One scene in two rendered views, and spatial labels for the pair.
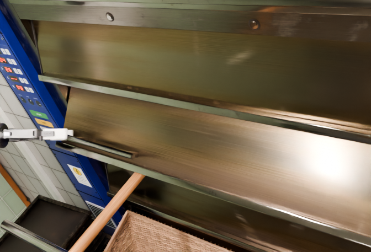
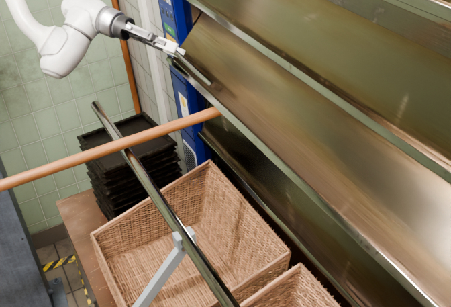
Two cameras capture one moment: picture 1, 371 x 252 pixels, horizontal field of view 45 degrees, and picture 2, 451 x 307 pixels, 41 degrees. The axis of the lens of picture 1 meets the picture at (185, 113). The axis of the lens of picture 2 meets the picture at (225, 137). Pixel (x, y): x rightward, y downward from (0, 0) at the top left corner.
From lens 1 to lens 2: 0.59 m
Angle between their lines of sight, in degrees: 18
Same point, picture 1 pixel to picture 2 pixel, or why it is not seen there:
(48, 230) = not seen: hidden behind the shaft
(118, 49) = not seen: outside the picture
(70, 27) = not seen: outside the picture
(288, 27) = not seen: outside the picture
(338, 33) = (367, 12)
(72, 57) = not seen: outside the picture
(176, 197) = (248, 156)
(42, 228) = not seen: hidden behind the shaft
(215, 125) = (288, 84)
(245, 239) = (285, 218)
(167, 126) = (254, 72)
